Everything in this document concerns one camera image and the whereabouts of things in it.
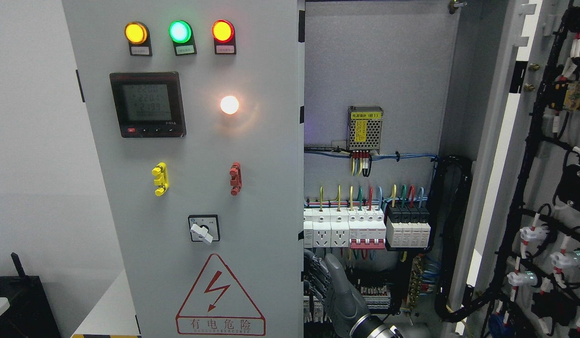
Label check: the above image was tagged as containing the red electric hazard warning sticker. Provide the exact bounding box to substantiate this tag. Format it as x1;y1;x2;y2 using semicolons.
176;253;266;336

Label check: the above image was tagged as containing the black cable loom right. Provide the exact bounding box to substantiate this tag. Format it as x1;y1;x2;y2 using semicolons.
431;155;473;323

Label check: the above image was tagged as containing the green indicator lamp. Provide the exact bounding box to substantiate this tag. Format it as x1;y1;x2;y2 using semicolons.
168;21;197;56

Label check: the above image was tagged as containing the red terminal clip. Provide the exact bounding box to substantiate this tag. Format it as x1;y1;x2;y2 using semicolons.
229;162;243;196

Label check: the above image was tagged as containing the black equipment at left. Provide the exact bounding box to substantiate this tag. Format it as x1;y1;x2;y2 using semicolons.
0;253;61;338

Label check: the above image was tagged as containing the black digital power meter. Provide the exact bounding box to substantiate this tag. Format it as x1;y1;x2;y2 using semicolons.
109;71;186;138

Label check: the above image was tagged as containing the relay terminal block row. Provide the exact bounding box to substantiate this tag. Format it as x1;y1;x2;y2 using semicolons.
303;275;390;323

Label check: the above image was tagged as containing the black white surge protector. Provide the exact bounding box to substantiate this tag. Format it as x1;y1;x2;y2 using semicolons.
385;205;431;250

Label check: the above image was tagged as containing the white rotary selector switch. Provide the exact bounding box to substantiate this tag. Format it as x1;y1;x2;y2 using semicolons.
188;214;221;245

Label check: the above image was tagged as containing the yellow indicator lamp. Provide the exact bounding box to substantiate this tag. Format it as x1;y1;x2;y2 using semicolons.
123;21;152;56

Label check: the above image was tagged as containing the red indicator lamp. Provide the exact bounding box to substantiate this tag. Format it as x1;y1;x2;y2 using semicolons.
212;19;237;55

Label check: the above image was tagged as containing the white socket and breaker row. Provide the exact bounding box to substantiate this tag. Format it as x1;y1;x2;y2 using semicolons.
303;206;386;250

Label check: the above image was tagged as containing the grey cabinet door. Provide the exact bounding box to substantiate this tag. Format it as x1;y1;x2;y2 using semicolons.
62;0;304;338
435;0;580;338

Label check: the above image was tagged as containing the metal mesh power supply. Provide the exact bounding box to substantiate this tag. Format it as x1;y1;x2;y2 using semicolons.
346;106;384;151

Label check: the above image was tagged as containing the yellow terminal clip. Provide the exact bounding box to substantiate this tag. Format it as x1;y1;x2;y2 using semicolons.
152;162;169;197

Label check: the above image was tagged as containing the brass ground busbar right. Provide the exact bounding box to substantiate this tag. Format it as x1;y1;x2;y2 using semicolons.
408;254;424;302

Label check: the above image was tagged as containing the white glowing indicator lamp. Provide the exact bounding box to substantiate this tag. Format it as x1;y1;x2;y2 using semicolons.
220;95;239;115

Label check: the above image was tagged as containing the grey robotic right hand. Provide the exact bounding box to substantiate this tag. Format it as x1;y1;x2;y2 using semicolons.
304;249;370;338

